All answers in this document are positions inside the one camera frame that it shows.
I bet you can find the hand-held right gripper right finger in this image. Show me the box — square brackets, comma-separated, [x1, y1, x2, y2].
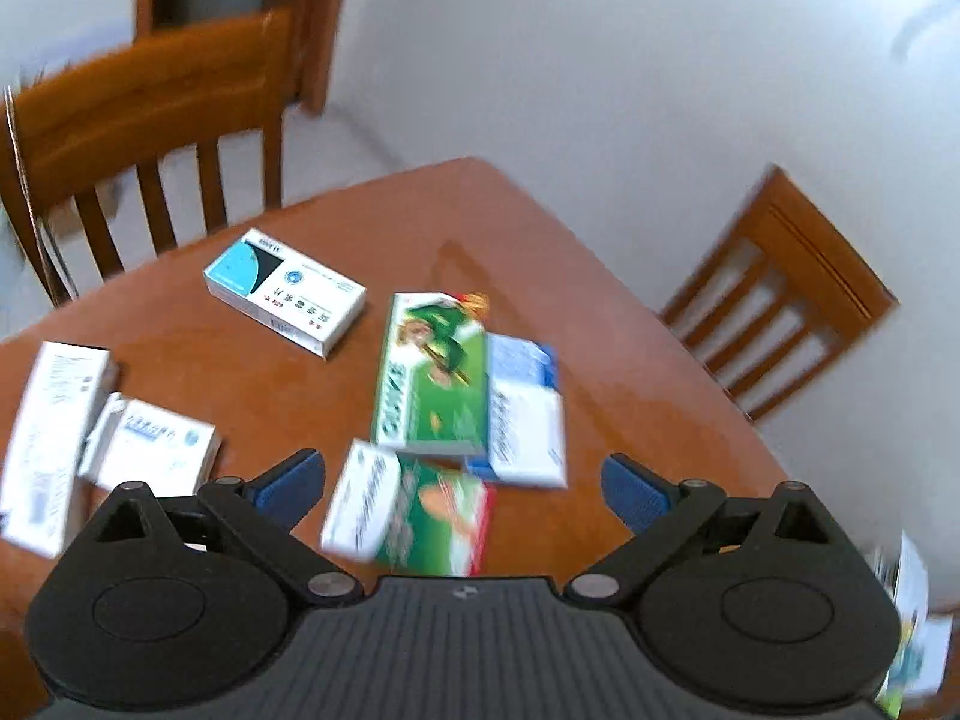
[562, 453, 845, 605]

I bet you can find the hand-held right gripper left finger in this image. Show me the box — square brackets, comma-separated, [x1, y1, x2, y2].
[94, 448, 359, 605]

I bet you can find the green red white medicine box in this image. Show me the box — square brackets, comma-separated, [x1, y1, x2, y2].
[320, 440, 497, 569]

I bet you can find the blue edged white medicine box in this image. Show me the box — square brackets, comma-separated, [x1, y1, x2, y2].
[463, 332, 569, 489]

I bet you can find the white medicine box blue print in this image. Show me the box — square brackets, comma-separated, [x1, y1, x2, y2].
[78, 391, 224, 497]

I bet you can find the white teal black medicine box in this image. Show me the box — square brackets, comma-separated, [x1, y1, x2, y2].
[204, 228, 367, 359]

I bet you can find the long white medicine box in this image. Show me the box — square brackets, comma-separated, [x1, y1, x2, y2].
[0, 340, 119, 560]

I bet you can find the wooden desktop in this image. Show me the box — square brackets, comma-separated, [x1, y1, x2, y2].
[0, 156, 800, 720]

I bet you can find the white printed box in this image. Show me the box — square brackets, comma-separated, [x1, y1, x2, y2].
[868, 531, 935, 719]

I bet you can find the wooden chair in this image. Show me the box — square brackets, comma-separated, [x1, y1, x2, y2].
[0, 6, 295, 308]
[658, 163, 899, 422]

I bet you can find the wooden door frame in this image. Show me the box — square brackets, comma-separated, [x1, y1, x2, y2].
[135, 0, 355, 115]

